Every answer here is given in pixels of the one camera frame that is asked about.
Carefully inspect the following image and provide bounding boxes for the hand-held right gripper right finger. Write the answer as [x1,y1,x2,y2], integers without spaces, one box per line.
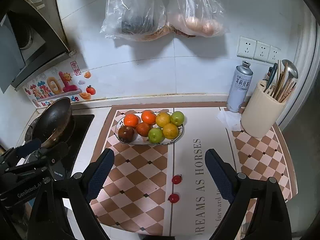
[204,149,294,240]

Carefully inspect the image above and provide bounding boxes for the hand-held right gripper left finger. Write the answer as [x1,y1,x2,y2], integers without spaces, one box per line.
[29,148,115,240]

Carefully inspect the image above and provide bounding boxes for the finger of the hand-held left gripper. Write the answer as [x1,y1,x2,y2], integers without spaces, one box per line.
[4,137,42,159]
[10,142,71,170]

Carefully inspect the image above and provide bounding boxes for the dark red apple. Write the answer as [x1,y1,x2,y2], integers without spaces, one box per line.
[118,126,135,141]

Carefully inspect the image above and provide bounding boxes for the patterned oval plate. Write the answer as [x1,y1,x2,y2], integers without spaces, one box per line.
[115,112,184,145]

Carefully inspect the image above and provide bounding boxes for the reddish brown apple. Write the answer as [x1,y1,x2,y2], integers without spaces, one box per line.
[136,122,151,137]

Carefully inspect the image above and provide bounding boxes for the orange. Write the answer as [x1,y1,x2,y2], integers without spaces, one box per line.
[124,114,139,127]
[141,110,157,125]

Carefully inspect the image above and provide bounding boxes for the yellow citrus fruit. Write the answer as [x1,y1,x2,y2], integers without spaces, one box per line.
[156,112,172,127]
[162,123,179,139]

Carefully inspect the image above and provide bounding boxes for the green apple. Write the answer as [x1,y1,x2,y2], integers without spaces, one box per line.
[170,111,185,127]
[148,127,164,144]

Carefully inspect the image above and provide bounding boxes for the black frying pan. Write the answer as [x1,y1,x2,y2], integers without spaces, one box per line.
[30,97,75,148]

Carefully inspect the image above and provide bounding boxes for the black gas stove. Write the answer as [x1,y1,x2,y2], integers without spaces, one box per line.
[25,114,95,180]

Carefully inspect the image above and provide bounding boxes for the checkered table mat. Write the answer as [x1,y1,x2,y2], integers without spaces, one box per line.
[89,104,299,240]

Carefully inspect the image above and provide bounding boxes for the white tissue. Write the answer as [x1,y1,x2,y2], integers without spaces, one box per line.
[216,110,244,132]

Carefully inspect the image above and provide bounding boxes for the cream utensil holder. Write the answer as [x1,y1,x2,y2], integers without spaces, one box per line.
[241,80,287,138]

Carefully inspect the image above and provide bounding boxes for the person's dark trousers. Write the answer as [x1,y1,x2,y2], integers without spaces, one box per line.
[140,234,175,240]

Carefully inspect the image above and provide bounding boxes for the silver spray can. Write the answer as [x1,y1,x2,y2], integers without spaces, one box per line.
[227,60,253,113]

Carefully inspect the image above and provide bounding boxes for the frosted glass door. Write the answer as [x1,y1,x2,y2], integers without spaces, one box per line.
[280,22,320,230]

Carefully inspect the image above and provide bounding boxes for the black range hood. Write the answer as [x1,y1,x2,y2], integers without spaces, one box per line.
[0,0,77,94]

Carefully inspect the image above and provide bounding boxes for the bundle of wooden chopsticks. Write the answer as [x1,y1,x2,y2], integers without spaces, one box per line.
[271,60,297,103]

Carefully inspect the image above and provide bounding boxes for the metal ladle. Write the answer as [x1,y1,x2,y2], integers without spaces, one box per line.
[281,59,299,92]

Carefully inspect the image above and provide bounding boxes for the plastic bag with eggs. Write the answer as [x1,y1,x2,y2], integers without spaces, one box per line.
[166,0,229,38]

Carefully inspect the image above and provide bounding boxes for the plastic bag with dark contents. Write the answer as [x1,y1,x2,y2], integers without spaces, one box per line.
[100,0,167,42]

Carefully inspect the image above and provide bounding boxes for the colourful wall sticker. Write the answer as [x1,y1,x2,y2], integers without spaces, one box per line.
[22,60,97,108]

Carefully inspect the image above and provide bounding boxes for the black knife handle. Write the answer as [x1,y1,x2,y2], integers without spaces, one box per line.
[264,63,278,92]

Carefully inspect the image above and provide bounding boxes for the white wall socket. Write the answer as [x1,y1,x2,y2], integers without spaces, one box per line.
[267,45,282,64]
[254,41,270,61]
[237,36,257,58]

